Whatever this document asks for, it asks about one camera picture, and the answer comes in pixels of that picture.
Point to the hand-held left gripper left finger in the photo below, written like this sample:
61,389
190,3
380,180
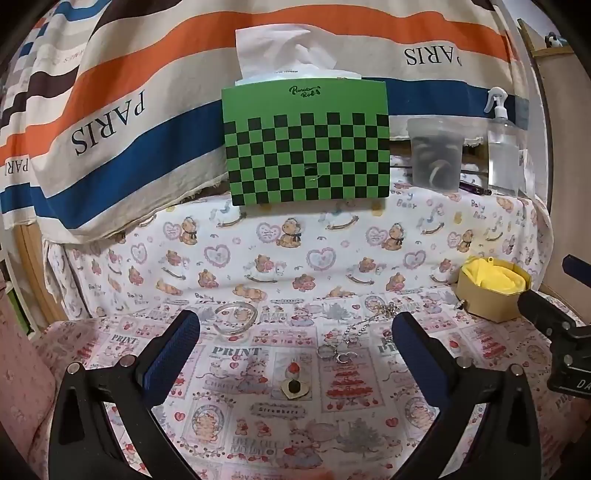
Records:
173,355

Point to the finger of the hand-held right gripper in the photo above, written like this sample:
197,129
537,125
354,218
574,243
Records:
540,307
576,266

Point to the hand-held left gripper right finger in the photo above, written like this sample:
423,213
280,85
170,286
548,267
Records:
418,355

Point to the yellow hexagonal jewelry box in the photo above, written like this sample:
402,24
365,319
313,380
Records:
489,304

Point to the yellow cloth lining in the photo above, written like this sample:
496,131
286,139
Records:
496,277

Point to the pink printed cloth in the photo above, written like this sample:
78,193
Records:
258,424

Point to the dark purple lighter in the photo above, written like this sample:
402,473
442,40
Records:
473,187

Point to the bear print cloth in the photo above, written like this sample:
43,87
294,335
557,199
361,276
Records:
323,258

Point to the clear spray bottle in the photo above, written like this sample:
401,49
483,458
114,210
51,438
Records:
503,147

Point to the pink cushion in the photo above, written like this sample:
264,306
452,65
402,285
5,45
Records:
18,397

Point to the translucent plastic container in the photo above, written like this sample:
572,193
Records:
436,152

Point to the wooden shelf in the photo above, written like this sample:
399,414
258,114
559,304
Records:
535,46

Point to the small figurine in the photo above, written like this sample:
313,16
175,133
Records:
554,40

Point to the green checkered tissue box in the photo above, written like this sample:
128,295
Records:
304,143

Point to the striped cloth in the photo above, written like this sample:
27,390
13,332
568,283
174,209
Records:
138,115

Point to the white tissue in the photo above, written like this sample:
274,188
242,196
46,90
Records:
286,50

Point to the wooden frame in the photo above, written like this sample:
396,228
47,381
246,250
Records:
30,277

